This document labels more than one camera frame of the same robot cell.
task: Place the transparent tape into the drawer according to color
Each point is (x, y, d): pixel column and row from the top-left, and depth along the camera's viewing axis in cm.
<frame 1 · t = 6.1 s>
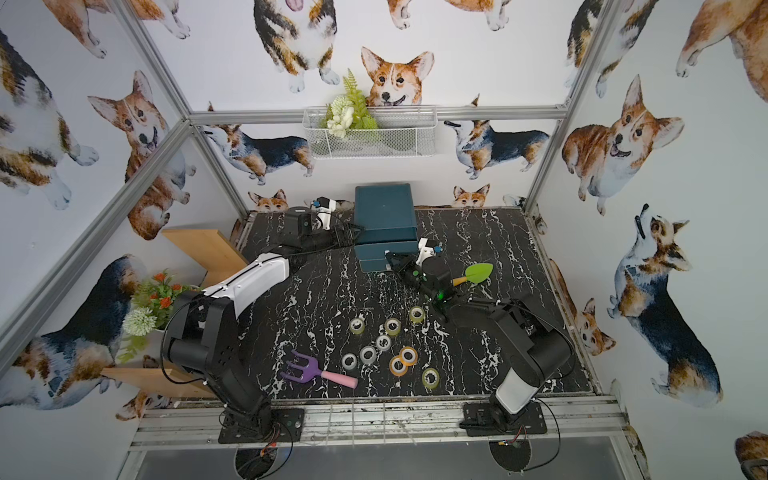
left hand: (351, 223, 89), fingers open
right hand: (390, 246, 84), fingers closed
green toy trowel: (475, 273, 103), point 2 cm above the table
wooden corner shelf: (212, 254, 90), point 17 cm above the table
potted red flower plant: (150, 310, 72), point 23 cm above the table
purple pink toy rake: (313, 371, 84), on the table
yellow-green tape roll: (357, 326, 92), on the table
yellow-green tape roll 2: (392, 326, 92), on the table
yellow-green tape roll 3: (417, 314, 94), on the table
yellow-green tape roll 4: (430, 377, 83), on the table
clear white tape roll: (383, 342, 90), on the table
clear white tape roll 2: (368, 354, 87), on the table
clear white tape roll 3: (349, 361, 86), on the table
orange tape roll: (398, 367, 85), on the table
orange tape roll 2: (409, 356, 86), on the table

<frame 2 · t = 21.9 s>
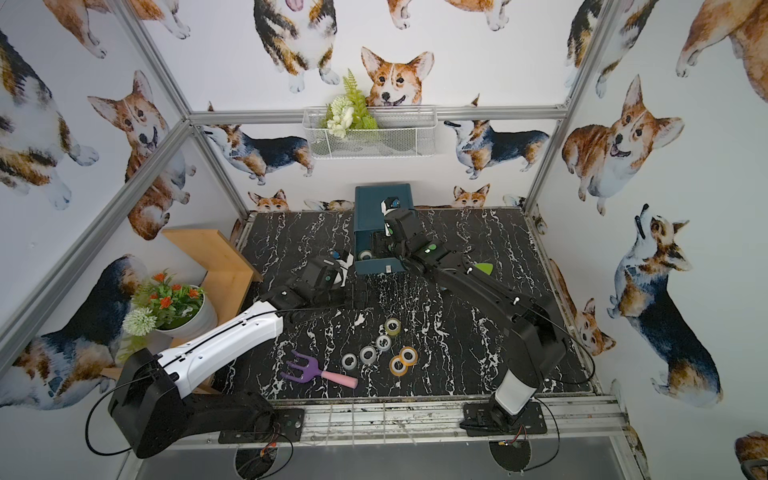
left hand: (361, 283, 82), fingers open
right hand: (387, 224, 81), fingers open
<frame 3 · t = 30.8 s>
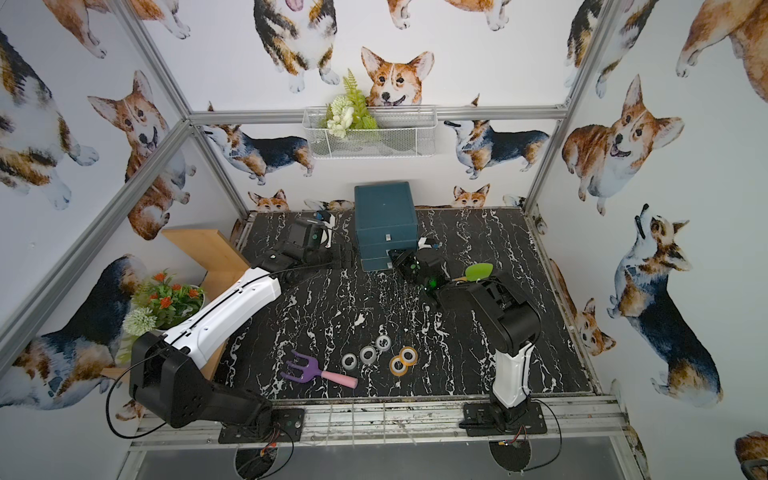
left hand: (341, 242, 83), fingers open
right hand: (395, 244, 93), fingers open
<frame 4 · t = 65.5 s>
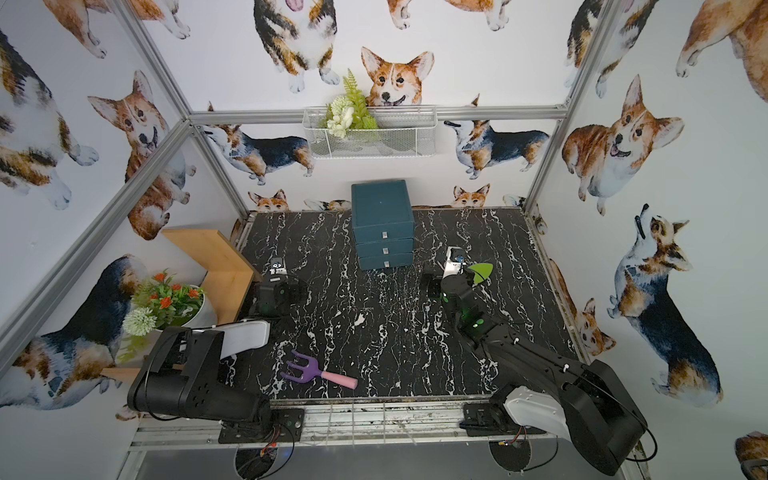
left hand: (281, 273, 93), fingers open
right hand: (447, 257, 82), fingers open
